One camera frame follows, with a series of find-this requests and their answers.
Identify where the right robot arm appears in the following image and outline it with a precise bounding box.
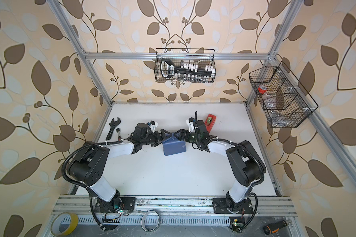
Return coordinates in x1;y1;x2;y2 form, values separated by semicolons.
173;118;267;213

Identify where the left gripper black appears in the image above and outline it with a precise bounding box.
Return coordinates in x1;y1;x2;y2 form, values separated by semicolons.
141;129;173;146

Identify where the right wire basket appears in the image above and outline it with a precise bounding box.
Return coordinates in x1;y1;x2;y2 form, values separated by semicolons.
249;61;318;128

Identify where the wire basket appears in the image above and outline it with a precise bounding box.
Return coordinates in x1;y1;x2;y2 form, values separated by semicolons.
249;61;318;128
154;47;217;84

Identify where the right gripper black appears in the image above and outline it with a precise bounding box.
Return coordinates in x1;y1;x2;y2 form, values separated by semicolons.
174;129;201;144

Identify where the black socket set tool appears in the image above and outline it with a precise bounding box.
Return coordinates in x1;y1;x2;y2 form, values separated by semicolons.
160;59;216;79

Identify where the back wire basket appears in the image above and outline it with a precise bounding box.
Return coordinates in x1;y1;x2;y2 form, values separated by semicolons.
154;47;217;84

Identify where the yellow tape roll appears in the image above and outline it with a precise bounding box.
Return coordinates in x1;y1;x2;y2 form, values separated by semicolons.
50;212;79;237

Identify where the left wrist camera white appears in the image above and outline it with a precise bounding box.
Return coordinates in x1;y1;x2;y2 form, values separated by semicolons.
147;120;158;131

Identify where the black adjustable wrench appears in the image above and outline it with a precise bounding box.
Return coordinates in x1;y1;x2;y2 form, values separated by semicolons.
105;118;121;141

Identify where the light blue wrapping paper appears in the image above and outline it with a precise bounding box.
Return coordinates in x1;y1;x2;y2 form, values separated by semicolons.
162;134;187;156

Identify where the orange black screwdriver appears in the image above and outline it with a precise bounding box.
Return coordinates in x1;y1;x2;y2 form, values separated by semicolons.
262;220;292;235

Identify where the red white object in basket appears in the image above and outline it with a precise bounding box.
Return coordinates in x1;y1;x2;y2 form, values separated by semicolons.
258;85;268;94

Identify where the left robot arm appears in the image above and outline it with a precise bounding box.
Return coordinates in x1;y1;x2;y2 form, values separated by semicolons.
61;123;172;212

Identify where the red tape dispenser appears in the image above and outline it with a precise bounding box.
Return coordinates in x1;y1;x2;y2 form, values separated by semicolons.
205;114;217;133

